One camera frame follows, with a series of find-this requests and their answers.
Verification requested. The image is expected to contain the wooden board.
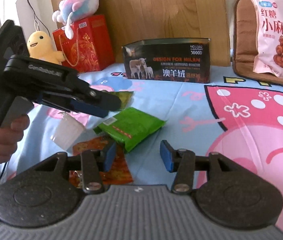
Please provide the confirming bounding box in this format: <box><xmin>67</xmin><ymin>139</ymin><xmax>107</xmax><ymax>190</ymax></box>
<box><xmin>50</xmin><ymin>0</ymin><xmax>232</xmax><ymax>67</ymax></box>

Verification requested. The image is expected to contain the yellow duck plush toy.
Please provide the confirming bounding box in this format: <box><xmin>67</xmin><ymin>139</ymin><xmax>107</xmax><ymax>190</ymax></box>
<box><xmin>26</xmin><ymin>30</ymin><xmax>65</xmax><ymax>65</ymax></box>

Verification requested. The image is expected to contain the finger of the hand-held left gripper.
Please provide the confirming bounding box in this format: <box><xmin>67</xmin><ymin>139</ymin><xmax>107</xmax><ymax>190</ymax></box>
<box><xmin>64</xmin><ymin>76</ymin><xmax>122</xmax><ymax>110</ymax></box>
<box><xmin>35</xmin><ymin>94</ymin><xmax>109</xmax><ymax>118</ymax></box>

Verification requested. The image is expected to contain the green snack packet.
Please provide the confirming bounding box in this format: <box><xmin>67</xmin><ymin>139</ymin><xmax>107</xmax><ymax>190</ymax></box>
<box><xmin>93</xmin><ymin>107</ymin><xmax>167</xmax><ymax>154</ymax></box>

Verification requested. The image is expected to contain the black tin box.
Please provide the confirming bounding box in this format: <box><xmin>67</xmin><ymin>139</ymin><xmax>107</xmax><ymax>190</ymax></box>
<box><xmin>121</xmin><ymin>38</ymin><xmax>211</xmax><ymax>83</ymax></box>

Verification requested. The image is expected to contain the thin black wall cable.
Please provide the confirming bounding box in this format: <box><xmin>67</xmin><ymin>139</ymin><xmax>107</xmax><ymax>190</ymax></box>
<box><xmin>19</xmin><ymin>0</ymin><xmax>45</xmax><ymax>33</ymax></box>

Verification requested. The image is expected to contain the small green packet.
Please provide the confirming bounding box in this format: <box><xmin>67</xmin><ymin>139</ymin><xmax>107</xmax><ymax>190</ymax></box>
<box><xmin>106</xmin><ymin>91</ymin><xmax>134</xmax><ymax>110</ymax></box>

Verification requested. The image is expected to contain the red gift bag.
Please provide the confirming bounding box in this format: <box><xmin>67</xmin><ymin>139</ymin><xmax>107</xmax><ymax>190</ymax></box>
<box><xmin>52</xmin><ymin>14</ymin><xmax>115</xmax><ymax>73</ymax></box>

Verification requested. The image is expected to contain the large pink snack bag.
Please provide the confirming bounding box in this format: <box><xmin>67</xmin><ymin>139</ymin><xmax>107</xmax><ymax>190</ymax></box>
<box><xmin>246</xmin><ymin>0</ymin><xmax>283</xmax><ymax>82</ymax></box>

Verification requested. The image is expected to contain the brown seat cushion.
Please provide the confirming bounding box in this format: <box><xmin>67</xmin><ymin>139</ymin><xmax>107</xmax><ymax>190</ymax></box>
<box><xmin>233</xmin><ymin>0</ymin><xmax>283</xmax><ymax>91</ymax></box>

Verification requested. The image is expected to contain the red snack packet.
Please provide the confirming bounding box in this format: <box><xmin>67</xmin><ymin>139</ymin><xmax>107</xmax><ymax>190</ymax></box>
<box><xmin>69</xmin><ymin>135</ymin><xmax>134</xmax><ymax>185</ymax></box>

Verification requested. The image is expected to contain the person's left hand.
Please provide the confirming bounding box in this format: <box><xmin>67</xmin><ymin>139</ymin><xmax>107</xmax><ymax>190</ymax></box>
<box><xmin>0</xmin><ymin>87</ymin><xmax>30</xmax><ymax>165</ymax></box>

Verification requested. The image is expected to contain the cartoon pig printed bedsheet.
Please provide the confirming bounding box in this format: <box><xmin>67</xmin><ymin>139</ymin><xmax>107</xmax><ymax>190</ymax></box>
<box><xmin>0</xmin><ymin>62</ymin><xmax>283</xmax><ymax>238</ymax></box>

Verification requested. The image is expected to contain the white jelly cup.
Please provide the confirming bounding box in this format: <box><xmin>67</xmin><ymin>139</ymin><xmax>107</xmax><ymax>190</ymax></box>
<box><xmin>50</xmin><ymin>112</ymin><xmax>85</xmax><ymax>150</ymax></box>

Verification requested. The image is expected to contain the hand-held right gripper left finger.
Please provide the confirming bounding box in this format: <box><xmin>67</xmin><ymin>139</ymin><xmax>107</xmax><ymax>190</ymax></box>
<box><xmin>35</xmin><ymin>139</ymin><xmax>118</xmax><ymax>194</ymax></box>

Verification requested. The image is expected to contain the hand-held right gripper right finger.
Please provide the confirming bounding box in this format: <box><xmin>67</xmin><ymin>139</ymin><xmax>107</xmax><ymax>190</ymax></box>
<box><xmin>160</xmin><ymin>140</ymin><xmax>234</xmax><ymax>195</ymax></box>

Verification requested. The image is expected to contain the pink and blue plush toy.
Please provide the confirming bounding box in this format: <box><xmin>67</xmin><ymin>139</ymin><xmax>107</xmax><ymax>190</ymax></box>
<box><xmin>52</xmin><ymin>0</ymin><xmax>101</xmax><ymax>40</ymax></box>

